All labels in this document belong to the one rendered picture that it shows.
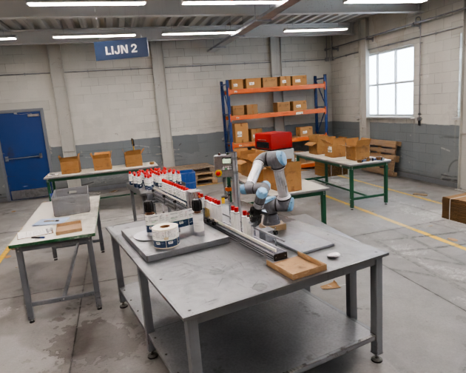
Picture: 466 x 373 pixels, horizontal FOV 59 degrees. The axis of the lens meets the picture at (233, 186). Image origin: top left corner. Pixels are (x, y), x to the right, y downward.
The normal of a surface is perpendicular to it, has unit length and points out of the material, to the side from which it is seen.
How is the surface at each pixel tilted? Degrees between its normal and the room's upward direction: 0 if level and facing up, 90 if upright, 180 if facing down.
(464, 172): 90
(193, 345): 90
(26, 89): 90
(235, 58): 90
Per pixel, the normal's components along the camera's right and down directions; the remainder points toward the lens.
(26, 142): 0.28, 0.17
